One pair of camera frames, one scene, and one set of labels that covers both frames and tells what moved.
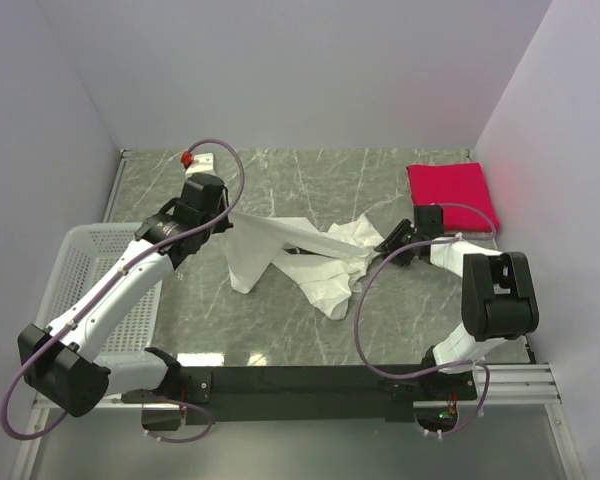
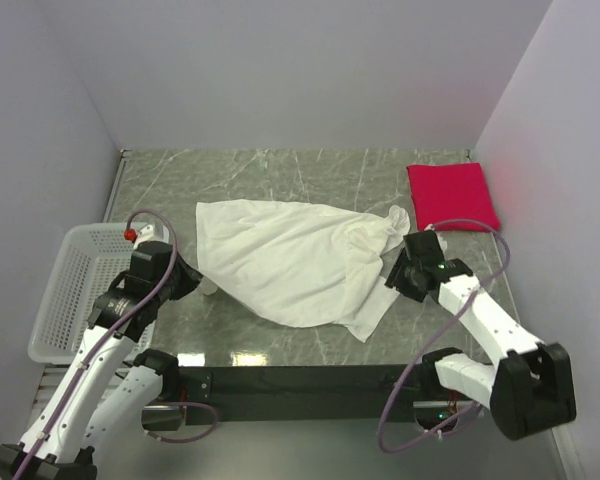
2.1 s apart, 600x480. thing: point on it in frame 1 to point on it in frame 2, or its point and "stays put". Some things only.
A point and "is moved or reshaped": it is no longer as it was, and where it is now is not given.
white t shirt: [330, 262] is moved or reshaped
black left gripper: [225, 223] to [191, 278]
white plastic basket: [87, 249] stays put
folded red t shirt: [462, 184] stays put
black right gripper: [391, 243] to [396, 278]
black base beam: [309, 394] stays put
